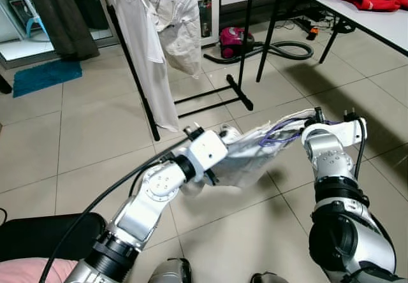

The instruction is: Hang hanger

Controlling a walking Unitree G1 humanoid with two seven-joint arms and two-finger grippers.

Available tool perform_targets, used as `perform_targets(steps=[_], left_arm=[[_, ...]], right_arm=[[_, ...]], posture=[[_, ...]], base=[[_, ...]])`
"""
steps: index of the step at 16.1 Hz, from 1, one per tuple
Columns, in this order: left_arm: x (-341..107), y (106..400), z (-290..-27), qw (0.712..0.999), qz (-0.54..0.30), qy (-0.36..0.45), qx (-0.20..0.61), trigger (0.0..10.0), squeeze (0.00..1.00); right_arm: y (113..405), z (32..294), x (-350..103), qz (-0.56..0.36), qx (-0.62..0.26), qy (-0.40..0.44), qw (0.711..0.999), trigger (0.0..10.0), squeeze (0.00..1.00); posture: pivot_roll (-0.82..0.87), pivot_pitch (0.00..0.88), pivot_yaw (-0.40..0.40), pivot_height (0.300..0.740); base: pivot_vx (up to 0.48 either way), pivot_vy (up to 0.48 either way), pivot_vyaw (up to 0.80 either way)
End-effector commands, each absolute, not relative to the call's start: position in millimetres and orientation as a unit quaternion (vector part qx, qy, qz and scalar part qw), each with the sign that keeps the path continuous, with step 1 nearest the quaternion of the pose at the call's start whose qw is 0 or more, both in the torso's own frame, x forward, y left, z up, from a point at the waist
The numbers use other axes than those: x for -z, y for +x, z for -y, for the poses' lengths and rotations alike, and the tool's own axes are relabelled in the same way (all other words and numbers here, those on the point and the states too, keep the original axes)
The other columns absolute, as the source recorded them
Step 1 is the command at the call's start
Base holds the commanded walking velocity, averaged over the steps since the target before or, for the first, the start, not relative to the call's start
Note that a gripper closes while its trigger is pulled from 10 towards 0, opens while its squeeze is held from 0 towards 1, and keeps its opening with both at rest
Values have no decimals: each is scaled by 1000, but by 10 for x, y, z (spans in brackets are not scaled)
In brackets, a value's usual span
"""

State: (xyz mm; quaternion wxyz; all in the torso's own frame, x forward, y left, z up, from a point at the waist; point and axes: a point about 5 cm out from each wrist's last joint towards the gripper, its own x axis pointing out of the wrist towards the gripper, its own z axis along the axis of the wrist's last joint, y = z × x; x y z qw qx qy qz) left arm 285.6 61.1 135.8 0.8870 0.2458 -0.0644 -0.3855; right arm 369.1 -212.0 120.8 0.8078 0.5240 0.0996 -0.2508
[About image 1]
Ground white jeans black stitching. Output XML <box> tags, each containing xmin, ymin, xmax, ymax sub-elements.
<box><xmin>217</xmin><ymin>108</ymin><xmax>323</xmax><ymax>191</ymax></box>

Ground purple plastic hanger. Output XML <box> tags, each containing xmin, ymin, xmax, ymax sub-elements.
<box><xmin>258</xmin><ymin>116</ymin><xmax>318</xmax><ymax>149</ymax></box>

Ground black power strip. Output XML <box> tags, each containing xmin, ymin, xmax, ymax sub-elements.
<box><xmin>292</xmin><ymin>18</ymin><xmax>319</xmax><ymax>41</ymax></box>

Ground white table black legs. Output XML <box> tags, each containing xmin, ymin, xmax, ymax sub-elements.
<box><xmin>256</xmin><ymin>0</ymin><xmax>408</xmax><ymax>83</ymax></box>

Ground silver robot left leg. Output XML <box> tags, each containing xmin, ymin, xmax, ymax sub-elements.
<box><xmin>148</xmin><ymin>258</ymin><xmax>192</xmax><ymax>283</ymax></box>

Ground silver robot leg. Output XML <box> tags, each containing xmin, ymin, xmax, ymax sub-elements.
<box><xmin>251</xmin><ymin>272</ymin><xmax>289</xmax><ymax>283</ymax></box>
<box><xmin>148</xmin><ymin>258</ymin><xmax>192</xmax><ymax>283</ymax></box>

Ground black clothes rack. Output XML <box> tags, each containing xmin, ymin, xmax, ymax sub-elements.
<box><xmin>105</xmin><ymin>0</ymin><xmax>257</xmax><ymax>142</ymax></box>

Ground white hanging shirt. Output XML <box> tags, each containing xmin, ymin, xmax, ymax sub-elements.
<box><xmin>113</xmin><ymin>0</ymin><xmax>181</xmax><ymax>133</ymax></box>

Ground magenta vacuum cleaner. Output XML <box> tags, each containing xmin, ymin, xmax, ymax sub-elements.
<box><xmin>220</xmin><ymin>27</ymin><xmax>256</xmax><ymax>59</ymax></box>

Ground silver robot right leg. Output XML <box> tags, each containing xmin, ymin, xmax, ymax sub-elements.
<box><xmin>251</xmin><ymin>272</ymin><xmax>289</xmax><ymax>283</ymax></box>

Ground off-white denim garment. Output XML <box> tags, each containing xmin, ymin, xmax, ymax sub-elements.
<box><xmin>143</xmin><ymin>0</ymin><xmax>203</xmax><ymax>76</ymax></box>

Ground blue floor mat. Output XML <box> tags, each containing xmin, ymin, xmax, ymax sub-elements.
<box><xmin>13</xmin><ymin>60</ymin><xmax>84</xmax><ymax>99</ymax></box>

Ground pink cushion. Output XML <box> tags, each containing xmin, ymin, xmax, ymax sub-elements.
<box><xmin>0</xmin><ymin>258</ymin><xmax>78</xmax><ymax>283</ymax></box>

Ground dark grey curtain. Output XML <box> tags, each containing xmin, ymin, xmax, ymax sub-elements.
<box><xmin>21</xmin><ymin>0</ymin><xmax>101</xmax><ymax>61</ymax></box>

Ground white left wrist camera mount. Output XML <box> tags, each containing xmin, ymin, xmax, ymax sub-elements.
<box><xmin>185</xmin><ymin>129</ymin><xmax>229</xmax><ymax>177</ymax></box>

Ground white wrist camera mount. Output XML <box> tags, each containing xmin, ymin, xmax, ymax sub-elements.
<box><xmin>325</xmin><ymin>119</ymin><xmax>368</xmax><ymax>147</ymax></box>
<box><xmin>185</xmin><ymin>129</ymin><xmax>229</xmax><ymax>177</ymax></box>

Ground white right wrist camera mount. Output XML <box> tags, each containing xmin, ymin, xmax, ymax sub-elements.
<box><xmin>325</xmin><ymin>119</ymin><xmax>368</xmax><ymax>147</ymax></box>

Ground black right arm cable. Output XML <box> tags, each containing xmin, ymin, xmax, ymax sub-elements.
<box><xmin>353</xmin><ymin>117</ymin><xmax>370</xmax><ymax>182</ymax></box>

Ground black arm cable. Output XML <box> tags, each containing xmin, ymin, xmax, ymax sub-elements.
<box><xmin>353</xmin><ymin>117</ymin><xmax>370</xmax><ymax>182</ymax></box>
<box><xmin>38</xmin><ymin>136</ymin><xmax>192</xmax><ymax>283</ymax></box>

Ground black vacuum hose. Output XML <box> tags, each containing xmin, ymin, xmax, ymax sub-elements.
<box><xmin>204</xmin><ymin>40</ymin><xmax>314</xmax><ymax>65</ymax></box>

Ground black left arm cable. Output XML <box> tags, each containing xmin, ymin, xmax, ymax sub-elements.
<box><xmin>38</xmin><ymin>136</ymin><xmax>192</xmax><ymax>283</ymax></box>

